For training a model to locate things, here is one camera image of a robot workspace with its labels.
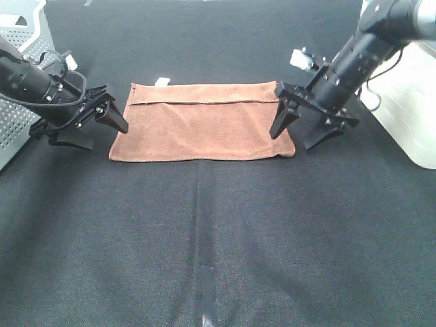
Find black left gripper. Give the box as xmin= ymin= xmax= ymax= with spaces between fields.
xmin=29 ymin=84 xmax=129 ymax=151

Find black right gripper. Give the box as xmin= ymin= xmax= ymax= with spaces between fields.
xmin=269 ymin=82 xmax=360 ymax=150

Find brown terry towel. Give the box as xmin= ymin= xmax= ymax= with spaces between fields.
xmin=109 ymin=81 xmax=296 ymax=162

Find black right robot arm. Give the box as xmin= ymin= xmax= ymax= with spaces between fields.
xmin=269 ymin=1 xmax=435 ymax=149

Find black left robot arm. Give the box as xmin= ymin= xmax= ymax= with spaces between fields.
xmin=1 ymin=37 xmax=129 ymax=150

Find white plastic storage bin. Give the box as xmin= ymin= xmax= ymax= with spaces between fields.
xmin=360 ymin=41 xmax=435 ymax=170

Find grey perforated laundry basket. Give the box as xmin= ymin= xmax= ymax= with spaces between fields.
xmin=0 ymin=0 xmax=57 ymax=171

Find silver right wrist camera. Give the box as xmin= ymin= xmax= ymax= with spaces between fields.
xmin=290 ymin=49 xmax=315 ymax=72

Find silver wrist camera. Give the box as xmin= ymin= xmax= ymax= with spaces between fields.
xmin=63 ymin=52 xmax=78 ymax=71
xmin=290 ymin=49 xmax=315 ymax=72

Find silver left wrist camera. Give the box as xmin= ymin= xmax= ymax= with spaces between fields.
xmin=63 ymin=52 xmax=78 ymax=71

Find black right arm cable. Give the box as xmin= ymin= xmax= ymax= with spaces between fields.
xmin=356 ymin=47 xmax=405 ymax=112

